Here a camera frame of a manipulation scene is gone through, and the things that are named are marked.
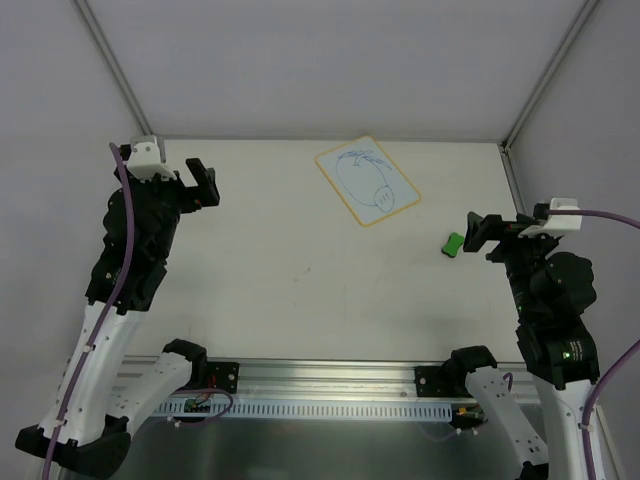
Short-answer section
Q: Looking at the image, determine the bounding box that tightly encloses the green whiteboard eraser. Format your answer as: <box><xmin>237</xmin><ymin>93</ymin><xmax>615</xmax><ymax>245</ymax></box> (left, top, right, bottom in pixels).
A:
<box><xmin>441</xmin><ymin>232</ymin><xmax>465</xmax><ymax>258</ymax></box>

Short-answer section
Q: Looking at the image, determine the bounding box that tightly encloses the yellow-framed small whiteboard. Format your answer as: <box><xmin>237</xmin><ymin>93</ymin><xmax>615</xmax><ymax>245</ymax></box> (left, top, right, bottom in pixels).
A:
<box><xmin>315</xmin><ymin>136</ymin><xmax>422</xmax><ymax>227</ymax></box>

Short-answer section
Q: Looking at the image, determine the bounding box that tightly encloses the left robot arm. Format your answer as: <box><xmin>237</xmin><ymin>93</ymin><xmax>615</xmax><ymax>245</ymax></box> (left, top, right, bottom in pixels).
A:
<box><xmin>15</xmin><ymin>158</ymin><xmax>220</xmax><ymax>479</ymax></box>

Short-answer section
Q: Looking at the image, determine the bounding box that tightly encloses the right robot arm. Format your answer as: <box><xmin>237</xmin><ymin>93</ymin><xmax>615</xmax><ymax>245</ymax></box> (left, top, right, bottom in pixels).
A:
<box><xmin>438</xmin><ymin>204</ymin><xmax>605</xmax><ymax>479</ymax></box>

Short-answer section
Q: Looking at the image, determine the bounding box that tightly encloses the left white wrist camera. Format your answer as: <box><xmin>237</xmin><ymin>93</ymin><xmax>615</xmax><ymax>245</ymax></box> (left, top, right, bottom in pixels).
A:
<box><xmin>126</xmin><ymin>135</ymin><xmax>177</xmax><ymax>182</ymax></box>

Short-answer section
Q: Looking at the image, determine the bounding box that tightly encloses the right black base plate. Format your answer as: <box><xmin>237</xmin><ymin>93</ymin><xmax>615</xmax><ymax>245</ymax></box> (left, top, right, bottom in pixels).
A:
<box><xmin>413</xmin><ymin>365</ymin><xmax>455</xmax><ymax>398</ymax></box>

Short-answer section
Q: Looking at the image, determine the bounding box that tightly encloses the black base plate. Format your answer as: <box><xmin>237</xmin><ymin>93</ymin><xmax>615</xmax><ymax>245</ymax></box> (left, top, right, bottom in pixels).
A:
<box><xmin>205</xmin><ymin>360</ymin><xmax>240</xmax><ymax>394</ymax></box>
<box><xmin>413</xmin><ymin>365</ymin><xmax>455</xmax><ymax>398</ymax></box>

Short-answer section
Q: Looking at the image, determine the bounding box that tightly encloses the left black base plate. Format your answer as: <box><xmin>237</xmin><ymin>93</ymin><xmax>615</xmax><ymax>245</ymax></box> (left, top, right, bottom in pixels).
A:
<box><xmin>205</xmin><ymin>360</ymin><xmax>240</xmax><ymax>394</ymax></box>

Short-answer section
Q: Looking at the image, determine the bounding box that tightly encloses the aluminium mounting rail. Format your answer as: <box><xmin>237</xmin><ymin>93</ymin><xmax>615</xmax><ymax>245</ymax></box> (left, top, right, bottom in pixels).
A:
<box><xmin>112</xmin><ymin>355</ymin><xmax>539</xmax><ymax>404</ymax></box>

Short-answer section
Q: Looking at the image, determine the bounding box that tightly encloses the left aluminium frame post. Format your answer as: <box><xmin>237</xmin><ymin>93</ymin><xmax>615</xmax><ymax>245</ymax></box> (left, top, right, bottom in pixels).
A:
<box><xmin>70</xmin><ymin>0</ymin><xmax>153</xmax><ymax>135</ymax></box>

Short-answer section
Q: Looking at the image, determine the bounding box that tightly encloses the aluminium frame post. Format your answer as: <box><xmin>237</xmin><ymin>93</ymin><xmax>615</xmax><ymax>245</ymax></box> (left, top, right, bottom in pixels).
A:
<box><xmin>70</xmin><ymin>0</ymin><xmax>153</xmax><ymax>135</ymax></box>
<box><xmin>501</xmin><ymin>0</ymin><xmax>600</xmax><ymax>151</ymax></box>

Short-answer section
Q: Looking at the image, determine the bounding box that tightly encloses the white slotted cable duct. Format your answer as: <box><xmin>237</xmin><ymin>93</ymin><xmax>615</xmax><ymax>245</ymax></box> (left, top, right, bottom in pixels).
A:
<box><xmin>152</xmin><ymin>397</ymin><xmax>453</xmax><ymax>423</ymax></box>

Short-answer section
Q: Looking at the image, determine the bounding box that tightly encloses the right aluminium frame post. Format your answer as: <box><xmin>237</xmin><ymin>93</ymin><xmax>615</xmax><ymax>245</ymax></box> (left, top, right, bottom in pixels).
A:
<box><xmin>501</xmin><ymin>0</ymin><xmax>600</xmax><ymax>151</ymax></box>

